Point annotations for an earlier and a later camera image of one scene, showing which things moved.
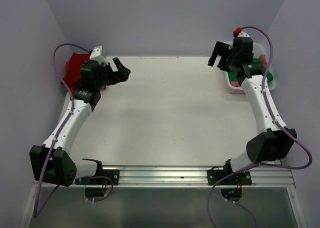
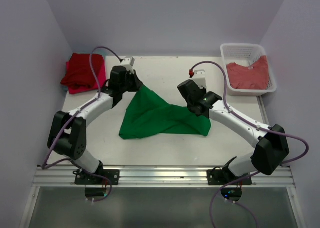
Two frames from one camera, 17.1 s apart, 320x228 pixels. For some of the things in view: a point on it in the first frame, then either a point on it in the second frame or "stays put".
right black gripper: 220,49 → 204,90
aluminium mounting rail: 195,177 stays put
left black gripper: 121,75 → 137,83
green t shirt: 233,77 → 145,115
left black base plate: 113,174 stays put
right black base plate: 242,178 stays put
